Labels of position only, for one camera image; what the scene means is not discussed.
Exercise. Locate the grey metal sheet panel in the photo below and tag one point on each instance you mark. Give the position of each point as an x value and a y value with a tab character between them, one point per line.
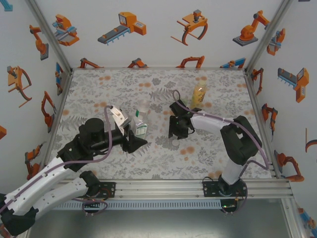
158	223

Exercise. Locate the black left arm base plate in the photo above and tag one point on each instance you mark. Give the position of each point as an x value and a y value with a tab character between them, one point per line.
109	190

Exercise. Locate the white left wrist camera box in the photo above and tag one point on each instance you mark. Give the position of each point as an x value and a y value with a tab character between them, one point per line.
119	118

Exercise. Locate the clear bottle white green label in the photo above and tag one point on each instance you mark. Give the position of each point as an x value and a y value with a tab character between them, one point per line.
140	126

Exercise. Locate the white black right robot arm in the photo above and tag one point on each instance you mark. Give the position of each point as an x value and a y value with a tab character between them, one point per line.
208	123

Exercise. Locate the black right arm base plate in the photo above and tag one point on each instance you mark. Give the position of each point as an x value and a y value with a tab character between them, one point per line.
210	189

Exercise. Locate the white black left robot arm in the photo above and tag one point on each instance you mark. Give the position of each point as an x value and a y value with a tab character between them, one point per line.
57	192

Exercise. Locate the aluminium frame front rail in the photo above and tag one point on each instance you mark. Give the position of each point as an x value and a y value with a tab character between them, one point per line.
161	189

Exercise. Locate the white bottle cap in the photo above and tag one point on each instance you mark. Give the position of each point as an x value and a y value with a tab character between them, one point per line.
175	143

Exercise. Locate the pale yellow bottle cap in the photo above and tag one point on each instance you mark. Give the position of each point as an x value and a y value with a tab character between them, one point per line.
201	81

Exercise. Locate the aluminium frame back rail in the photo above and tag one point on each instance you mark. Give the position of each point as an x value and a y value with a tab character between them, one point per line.
158	68

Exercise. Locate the aluminium frame corner post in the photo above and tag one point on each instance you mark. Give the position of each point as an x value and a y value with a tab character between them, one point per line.
268	34
49	34

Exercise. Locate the orange label tea bottle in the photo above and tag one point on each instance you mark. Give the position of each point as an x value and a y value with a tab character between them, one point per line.
198	95

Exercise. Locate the floral patterned table cover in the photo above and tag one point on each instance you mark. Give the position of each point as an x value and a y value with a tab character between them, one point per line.
111	86

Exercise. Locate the aluminium frame side rail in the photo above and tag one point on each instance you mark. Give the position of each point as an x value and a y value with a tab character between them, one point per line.
260	104
59	116

